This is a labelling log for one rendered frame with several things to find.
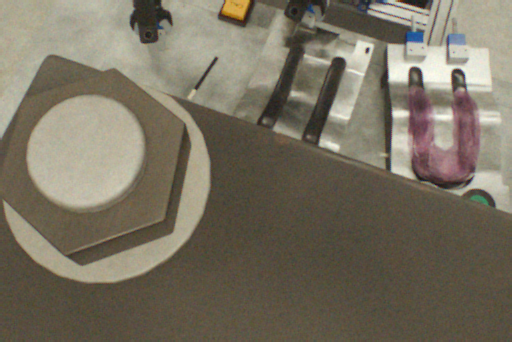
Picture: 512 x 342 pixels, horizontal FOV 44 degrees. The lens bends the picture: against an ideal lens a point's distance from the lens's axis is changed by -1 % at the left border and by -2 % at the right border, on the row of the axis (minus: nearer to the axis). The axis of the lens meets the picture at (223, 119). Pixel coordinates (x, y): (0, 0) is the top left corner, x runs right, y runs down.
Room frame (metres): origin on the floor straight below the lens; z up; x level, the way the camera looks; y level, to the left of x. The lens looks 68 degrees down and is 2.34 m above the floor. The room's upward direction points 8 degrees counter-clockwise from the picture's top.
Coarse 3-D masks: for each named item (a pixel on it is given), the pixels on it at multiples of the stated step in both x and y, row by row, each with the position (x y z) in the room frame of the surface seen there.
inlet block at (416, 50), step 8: (408, 32) 0.76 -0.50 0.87; (416, 32) 0.76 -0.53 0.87; (408, 40) 0.74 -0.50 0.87; (416, 40) 0.74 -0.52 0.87; (408, 48) 0.71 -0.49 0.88; (416, 48) 0.71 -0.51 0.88; (424, 48) 0.70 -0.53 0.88; (408, 56) 0.69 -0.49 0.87; (416, 56) 0.69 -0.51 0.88; (424, 56) 0.68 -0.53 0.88
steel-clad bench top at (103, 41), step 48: (96, 0) 1.03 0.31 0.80; (192, 0) 0.99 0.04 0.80; (48, 48) 0.90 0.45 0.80; (96, 48) 0.88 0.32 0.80; (144, 48) 0.86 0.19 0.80; (192, 48) 0.84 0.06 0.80; (240, 48) 0.82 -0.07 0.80; (384, 48) 0.76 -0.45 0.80; (240, 96) 0.68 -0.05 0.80; (384, 96) 0.62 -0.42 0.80; (384, 144) 0.49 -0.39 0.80
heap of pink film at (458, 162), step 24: (408, 96) 0.58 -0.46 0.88; (456, 96) 0.56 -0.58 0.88; (408, 120) 0.51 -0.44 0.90; (432, 120) 0.50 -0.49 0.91; (456, 120) 0.49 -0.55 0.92; (480, 120) 0.48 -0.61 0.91; (408, 144) 0.46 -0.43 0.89; (432, 144) 0.44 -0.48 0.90; (456, 144) 0.44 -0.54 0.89; (480, 144) 0.43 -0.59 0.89; (432, 168) 0.39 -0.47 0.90; (456, 168) 0.38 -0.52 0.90
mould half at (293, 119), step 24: (288, 24) 0.82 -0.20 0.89; (264, 48) 0.76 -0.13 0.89; (288, 48) 0.75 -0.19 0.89; (312, 48) 0.74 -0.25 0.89; (360, 48) 0.72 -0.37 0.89; (264, 72) 0.70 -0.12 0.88; (312, 72) 0.68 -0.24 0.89; (360, 72) 0.66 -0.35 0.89; (264, 96) 0.63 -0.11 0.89; (288, 96) 0.62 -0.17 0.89; (312, 96) 0.61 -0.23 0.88; (336, 96) 0.61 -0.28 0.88; (288, 120) 0.55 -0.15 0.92; (336, 120) 0.54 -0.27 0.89; (336, 144) 0.47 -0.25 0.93
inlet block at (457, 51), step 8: (456, 24) 0.77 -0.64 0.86; (456, 32) 0.75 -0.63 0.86; (448, 40) 0.73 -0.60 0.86; (456, 40) 0.72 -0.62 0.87; (464, 40) 0.72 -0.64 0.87; (448, 48) 0.70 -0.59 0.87; (456, 48) 0.69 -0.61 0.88; (464, 48) 0.69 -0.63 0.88; (448, 56) 0.68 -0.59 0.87; (456, 56) 0.67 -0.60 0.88; (464, 56) 0.67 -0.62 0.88
